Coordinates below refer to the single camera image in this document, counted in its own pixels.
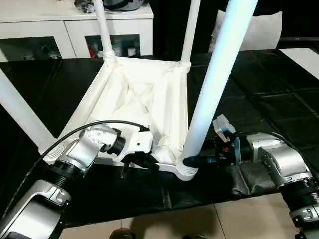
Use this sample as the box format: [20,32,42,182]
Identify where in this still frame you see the white plastic table top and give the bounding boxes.
[43,55,200,182]

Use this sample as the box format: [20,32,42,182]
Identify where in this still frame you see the black work mat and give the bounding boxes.
[0,47,319,229]

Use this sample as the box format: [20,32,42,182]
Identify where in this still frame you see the white flat panel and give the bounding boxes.
[278,46,319,76]

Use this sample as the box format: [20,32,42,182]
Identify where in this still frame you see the grey cushion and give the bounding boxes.
[208,8,284,53]

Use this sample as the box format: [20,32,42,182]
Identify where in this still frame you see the black cabinet with gold label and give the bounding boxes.
[149,0,220,57]

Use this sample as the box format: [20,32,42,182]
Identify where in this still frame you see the black bar with red light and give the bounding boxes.
[281,36,319,42]

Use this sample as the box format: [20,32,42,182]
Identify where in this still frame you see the round grey appliance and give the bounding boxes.
[103,0,146,11]

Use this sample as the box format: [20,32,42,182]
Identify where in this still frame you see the bag of black parts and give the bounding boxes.
[74,0,97,13]

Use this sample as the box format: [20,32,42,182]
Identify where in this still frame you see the white sideboard with glass doors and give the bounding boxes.
[0,0,155,61]

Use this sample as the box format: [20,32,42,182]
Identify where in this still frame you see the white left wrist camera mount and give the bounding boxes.
[116,130,155,165]

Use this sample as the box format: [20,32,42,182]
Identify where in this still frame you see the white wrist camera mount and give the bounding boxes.
[116,130,155,165]
[212,114,243,165]

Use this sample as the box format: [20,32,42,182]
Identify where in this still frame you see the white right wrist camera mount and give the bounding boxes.
[212,114,243,165]

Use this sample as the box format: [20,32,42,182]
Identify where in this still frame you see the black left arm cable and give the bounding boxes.
[0,119,151,225]

